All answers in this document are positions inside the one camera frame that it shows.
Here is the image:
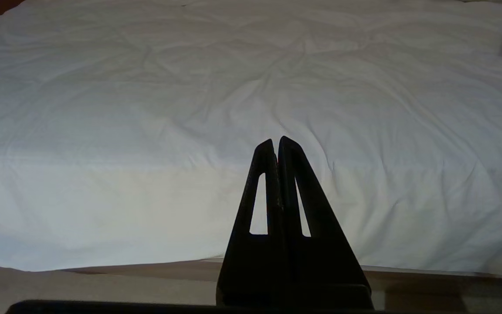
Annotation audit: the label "white duvet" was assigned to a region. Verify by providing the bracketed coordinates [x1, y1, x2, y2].
[0, 0, 502, 278]

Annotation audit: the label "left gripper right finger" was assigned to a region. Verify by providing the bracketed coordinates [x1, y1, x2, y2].
[278, 136, 374, 309]

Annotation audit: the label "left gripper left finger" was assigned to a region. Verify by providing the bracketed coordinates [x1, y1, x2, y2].
[216, 139, 285, 307]

